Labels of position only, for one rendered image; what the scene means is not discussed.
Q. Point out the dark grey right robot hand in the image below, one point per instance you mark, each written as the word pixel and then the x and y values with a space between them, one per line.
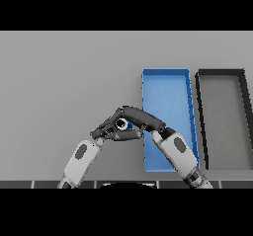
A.
pixel 141 117

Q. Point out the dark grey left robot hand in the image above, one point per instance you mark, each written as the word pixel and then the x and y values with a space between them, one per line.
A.
pixel 125 135

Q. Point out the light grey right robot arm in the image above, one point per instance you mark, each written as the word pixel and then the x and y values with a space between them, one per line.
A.
pixel 179 154

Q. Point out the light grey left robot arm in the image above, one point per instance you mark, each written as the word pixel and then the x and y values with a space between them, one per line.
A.
pixel 79 162

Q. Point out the blue bin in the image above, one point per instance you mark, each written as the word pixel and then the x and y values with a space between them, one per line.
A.
pixel 168 115

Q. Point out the dark grey bin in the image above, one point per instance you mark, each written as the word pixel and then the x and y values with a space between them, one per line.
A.
pixel 224 124

